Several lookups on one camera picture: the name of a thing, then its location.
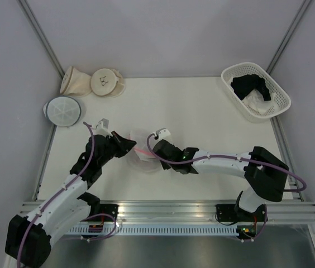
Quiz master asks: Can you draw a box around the right aluminium frame post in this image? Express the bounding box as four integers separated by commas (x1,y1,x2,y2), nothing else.
266,0,313,74

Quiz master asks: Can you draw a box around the white garment in basket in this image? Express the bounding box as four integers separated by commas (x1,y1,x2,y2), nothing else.
242,89,279,116

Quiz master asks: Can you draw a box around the white perforated plastic basket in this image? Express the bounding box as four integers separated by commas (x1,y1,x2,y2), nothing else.
221,62,291,123

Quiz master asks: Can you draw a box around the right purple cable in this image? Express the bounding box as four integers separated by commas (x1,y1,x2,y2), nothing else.
146,133,307,243

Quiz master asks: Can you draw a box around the pink-trimmed mesh laundry bag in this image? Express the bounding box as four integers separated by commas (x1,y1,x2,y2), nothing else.
127,128,161,173

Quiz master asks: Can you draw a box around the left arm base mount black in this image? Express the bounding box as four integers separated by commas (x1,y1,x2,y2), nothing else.
87,204,119,223

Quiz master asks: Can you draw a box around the beige laundry bag left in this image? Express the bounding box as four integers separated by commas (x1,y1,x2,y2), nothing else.
60,66,92,97

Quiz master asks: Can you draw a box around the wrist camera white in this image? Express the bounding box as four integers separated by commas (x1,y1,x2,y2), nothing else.
92,118,111,136
152,128,171,140

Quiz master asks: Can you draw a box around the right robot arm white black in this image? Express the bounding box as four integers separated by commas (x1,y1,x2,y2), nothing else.
151,140,289,221

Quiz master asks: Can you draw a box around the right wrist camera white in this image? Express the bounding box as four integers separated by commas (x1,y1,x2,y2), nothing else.
152,128,171,140

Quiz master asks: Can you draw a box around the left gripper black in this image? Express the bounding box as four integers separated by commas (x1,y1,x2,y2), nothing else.
98,131,136,166

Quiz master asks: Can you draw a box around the beige laundry bag bra logo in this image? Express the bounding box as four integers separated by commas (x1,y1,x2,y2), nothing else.
90,68,126,98

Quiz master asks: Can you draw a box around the grey-trimmed mesh laundry bag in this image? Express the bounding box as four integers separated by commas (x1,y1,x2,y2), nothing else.
43,95,86,127

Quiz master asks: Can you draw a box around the black garment in basket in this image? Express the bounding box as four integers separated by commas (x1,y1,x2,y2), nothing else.
230,74,271,101

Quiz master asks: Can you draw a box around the left aluminium frame post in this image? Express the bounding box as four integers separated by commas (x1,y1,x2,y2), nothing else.
17,0,64,78

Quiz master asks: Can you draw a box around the aluminium frame post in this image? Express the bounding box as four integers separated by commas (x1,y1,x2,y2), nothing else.
17,0,64,78
266,0,313,74

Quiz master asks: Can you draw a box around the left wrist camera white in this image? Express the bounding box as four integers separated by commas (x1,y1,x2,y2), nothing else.
92,118,111,136

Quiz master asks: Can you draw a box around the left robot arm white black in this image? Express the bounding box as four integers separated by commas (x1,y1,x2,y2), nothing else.
4,131,137,267

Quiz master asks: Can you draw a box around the aluminium mounting rail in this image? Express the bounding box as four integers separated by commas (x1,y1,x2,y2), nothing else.
20,199,315,224

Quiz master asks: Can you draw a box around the white slotted cable duct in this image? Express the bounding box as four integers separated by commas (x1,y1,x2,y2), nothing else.
66,224,238,236

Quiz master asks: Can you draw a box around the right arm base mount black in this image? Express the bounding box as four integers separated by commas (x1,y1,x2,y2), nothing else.
215,204,266,225

